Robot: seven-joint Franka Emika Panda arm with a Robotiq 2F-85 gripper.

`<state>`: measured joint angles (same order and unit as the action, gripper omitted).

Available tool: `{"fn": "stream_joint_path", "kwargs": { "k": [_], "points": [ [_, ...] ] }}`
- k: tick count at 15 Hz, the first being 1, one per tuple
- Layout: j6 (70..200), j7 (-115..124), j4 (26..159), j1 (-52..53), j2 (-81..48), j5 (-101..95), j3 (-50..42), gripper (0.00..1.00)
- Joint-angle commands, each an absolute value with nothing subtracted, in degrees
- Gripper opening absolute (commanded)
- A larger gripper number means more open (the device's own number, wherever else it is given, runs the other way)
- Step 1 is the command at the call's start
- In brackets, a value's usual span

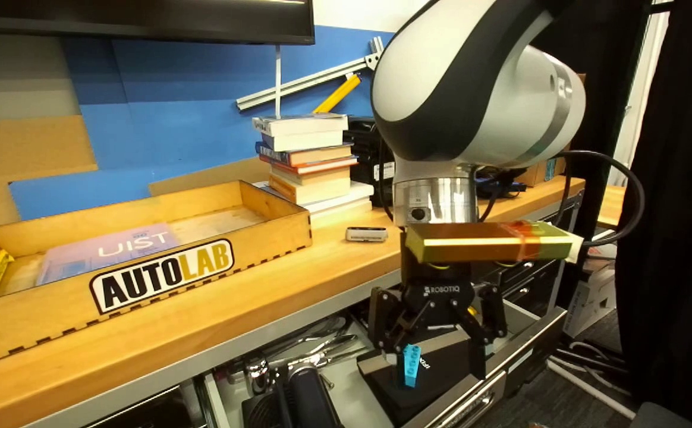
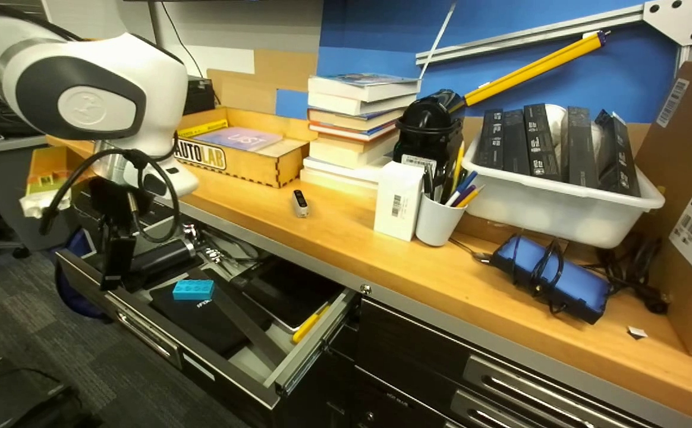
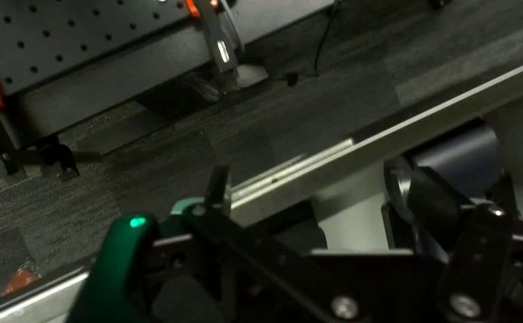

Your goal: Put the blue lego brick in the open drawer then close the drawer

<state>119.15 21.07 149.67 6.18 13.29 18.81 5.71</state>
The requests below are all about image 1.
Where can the black flat case in drawer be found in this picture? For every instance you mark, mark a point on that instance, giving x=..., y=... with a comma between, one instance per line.
x=442, y=365

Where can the purple UIST booklet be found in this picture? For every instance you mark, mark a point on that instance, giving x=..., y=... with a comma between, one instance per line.
x=102, y=250

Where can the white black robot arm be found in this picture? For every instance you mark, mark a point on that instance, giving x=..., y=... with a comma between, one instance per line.
x=458, y=90

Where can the open grey metal drawer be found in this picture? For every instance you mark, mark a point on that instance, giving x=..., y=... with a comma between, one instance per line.
x=327, y=374

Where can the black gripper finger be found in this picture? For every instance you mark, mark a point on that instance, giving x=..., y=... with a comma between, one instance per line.
x=392, y=331
x=477, y=346

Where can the stack of books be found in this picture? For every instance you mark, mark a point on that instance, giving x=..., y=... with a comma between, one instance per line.
x=310, y=165

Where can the small black silver device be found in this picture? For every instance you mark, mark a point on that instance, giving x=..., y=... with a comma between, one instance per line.
x=365, y=235

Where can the silver aluminium rail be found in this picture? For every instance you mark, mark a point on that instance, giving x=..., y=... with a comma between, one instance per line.
x=339, y=75

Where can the wooden Autolab tray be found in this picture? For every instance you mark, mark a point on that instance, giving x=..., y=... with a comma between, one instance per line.
x=221, y=232

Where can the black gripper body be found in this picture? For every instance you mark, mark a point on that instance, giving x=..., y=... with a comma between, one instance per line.
x=435, y=295

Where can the yellow bar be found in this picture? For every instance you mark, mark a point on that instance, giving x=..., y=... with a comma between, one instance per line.
x=339, y=97

